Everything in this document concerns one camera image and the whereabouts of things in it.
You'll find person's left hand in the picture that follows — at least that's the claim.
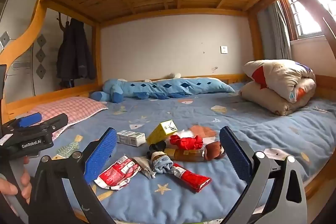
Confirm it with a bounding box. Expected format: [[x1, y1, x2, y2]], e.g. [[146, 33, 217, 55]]
[[0, 156, 32, 198]]

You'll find pink checked pillow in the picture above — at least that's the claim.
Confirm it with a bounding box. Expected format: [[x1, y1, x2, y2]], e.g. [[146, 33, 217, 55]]
[[25, 97, 109, 140]]

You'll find white red pillow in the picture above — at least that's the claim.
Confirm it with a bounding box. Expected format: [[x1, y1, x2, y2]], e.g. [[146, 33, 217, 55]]
[[240, 59, 317, 116]]

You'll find yellow drink carton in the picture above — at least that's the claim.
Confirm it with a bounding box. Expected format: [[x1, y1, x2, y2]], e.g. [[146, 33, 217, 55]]
[[146, 120, 177, 146]]

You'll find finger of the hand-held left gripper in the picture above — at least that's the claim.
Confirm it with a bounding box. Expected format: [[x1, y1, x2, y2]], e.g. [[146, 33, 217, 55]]
[[38, 113, 69, 136], [16, 112, 43, 128]]

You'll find black sock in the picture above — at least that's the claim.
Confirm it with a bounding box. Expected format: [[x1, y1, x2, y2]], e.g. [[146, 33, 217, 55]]
[[146, 141, 167, 160]]

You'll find red and white snack wrapper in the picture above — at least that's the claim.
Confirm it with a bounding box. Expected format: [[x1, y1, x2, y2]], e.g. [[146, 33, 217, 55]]
[[94, 155, 142, 191]]

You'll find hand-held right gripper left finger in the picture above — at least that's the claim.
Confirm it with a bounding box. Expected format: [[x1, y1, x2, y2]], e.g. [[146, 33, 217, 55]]
[[28, 127, 117, 224]]

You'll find black jacket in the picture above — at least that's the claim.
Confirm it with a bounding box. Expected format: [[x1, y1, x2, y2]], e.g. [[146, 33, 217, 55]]
[[56, 17, 96, 88]]

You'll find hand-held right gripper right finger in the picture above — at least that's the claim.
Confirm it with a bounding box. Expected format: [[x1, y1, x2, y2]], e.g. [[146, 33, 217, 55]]
[[219, 126, 308, 224]]

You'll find blue rolled sock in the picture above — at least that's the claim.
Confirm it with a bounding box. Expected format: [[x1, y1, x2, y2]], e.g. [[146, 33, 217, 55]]
[[151, 152, 174, 174]]

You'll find brown snack packet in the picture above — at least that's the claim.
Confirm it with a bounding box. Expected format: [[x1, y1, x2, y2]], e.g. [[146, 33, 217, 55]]
[[164, 149, 206, 162]]

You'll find red tube-shaped wrapper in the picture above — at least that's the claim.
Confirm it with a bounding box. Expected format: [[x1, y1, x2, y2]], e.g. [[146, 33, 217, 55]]
[[169, 162, 212, 193]]

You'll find white plush toy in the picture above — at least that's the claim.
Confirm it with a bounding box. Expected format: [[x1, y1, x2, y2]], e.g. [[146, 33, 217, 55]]
[[143, 72, 182, 83]]

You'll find white crumpled tissue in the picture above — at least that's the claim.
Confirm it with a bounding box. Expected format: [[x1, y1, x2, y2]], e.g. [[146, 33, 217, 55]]
[[174, 129, 193, 138]]

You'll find white wardrobe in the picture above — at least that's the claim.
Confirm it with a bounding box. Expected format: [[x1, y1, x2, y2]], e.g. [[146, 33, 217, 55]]
[[0, 0, 61, 98]]

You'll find blue printed bedsheet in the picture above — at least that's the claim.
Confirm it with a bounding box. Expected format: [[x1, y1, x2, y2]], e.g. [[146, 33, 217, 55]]
[[25, 82, 336, 224]]

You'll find grey crumpled wrapper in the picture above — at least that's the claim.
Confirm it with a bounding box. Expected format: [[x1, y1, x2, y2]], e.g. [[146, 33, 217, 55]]
[[132, 156, 157, 179]]

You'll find grey curtain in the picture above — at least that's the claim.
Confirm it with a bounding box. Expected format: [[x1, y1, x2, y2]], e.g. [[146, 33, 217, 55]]
[[262, 0, 292, 60]]

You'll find white milk carton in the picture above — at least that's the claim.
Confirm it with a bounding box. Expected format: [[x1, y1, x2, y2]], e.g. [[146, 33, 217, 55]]
[[116, 130, 146, 147]]

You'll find red plastic bag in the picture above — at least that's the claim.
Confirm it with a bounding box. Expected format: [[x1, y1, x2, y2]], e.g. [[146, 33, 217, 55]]
[[169, 134, 205, 151]]

